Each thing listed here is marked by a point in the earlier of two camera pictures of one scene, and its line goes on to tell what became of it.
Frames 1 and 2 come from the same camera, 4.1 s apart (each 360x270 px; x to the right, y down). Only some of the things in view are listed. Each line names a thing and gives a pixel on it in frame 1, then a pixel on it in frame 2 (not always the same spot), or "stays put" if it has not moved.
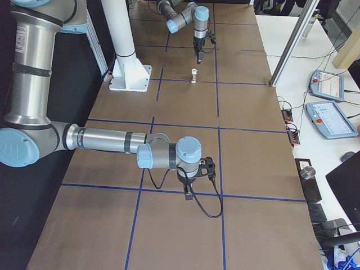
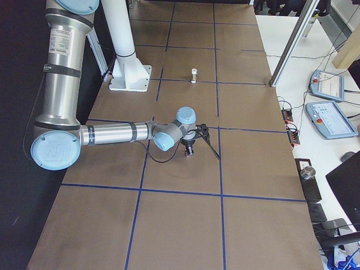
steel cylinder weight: (307, 172) stays put
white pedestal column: (129, 73) stays put
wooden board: (350, 52) stays put
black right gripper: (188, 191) -> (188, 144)
